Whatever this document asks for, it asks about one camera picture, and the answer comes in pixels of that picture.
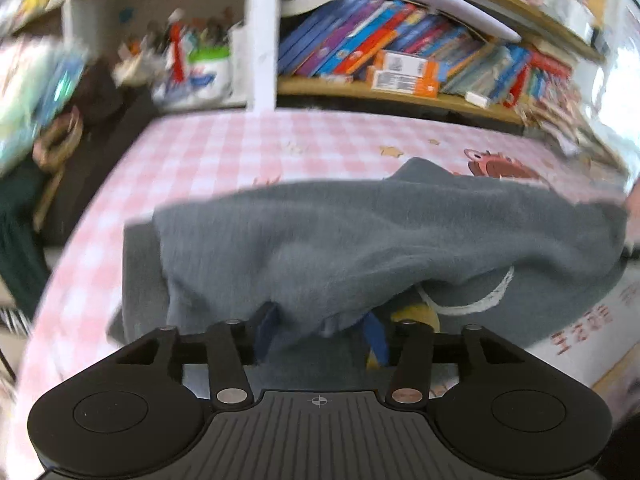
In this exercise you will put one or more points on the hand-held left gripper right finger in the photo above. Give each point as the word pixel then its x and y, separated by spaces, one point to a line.
pixel 377 345

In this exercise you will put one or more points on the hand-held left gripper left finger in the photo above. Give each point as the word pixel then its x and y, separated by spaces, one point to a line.
pixel 264 337

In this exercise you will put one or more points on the grey sweater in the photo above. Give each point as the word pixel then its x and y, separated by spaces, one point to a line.
pixel 350 240

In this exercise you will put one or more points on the pink checked tablecloth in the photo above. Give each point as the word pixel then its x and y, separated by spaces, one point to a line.
pixel 200 160

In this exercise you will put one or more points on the dark bag on left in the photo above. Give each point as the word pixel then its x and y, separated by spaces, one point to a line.
pixel 100 170

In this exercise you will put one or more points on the dark green cloth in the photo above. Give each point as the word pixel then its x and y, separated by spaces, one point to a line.
pixel 20 240

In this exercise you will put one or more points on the orange white box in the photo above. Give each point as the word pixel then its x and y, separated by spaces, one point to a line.
pixel 405 62
pixel 400 82

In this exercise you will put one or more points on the plain white small box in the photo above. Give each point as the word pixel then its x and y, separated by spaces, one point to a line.
pixel 476 99

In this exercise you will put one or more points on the white jar green lid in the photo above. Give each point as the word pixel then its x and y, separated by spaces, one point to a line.
pixel 210 77

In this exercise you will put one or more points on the small white red box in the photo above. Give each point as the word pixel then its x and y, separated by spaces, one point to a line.
pixel 335 78

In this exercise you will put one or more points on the brown bag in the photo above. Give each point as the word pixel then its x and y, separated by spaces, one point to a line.
pixel 55 145

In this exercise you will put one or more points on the pile of paper booklets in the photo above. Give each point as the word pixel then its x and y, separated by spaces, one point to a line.
pixel 565 120

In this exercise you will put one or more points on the red tassel ornament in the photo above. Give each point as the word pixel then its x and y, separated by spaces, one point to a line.
pixel 178 55

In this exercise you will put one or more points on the white wooden bookshelf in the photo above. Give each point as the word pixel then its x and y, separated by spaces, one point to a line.
pixel 260 35

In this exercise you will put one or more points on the row of colourful books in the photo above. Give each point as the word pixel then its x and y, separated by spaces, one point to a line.
pixel 350 35

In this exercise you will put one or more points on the bunch of pens and pencils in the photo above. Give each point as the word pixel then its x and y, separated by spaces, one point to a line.
pixel 200 30

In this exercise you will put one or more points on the pale printed bag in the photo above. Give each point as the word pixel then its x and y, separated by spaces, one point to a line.
pixel 30 105

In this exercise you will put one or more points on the white flat case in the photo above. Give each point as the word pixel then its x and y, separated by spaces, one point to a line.
pixel 465 10

